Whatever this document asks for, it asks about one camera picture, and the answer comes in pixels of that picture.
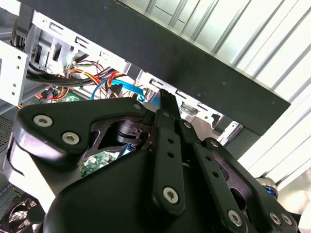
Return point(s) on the pale person hand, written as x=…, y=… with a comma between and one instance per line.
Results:
x=296, y=194

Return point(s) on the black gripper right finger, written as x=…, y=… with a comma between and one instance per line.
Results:
x=218, y=174

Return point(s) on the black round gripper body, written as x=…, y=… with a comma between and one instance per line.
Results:
x=109, y=194

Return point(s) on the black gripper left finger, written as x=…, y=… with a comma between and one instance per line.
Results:
x=60, y=126

